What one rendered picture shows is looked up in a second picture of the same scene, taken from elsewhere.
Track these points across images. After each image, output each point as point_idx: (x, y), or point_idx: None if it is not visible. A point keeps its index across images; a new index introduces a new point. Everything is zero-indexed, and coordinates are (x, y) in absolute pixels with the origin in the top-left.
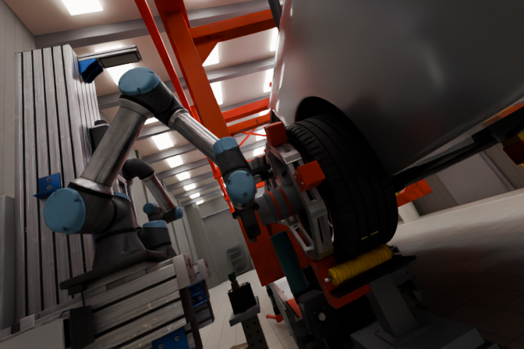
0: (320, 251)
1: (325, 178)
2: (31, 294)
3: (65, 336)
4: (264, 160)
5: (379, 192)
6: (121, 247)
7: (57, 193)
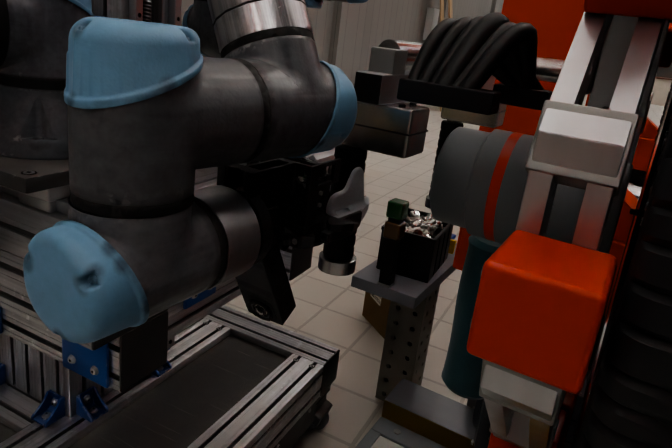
0: (498, 432)
1: (609, 368)
2: None
3: None
4: (500, 59)
5: None
6: (17, 125)
7: None
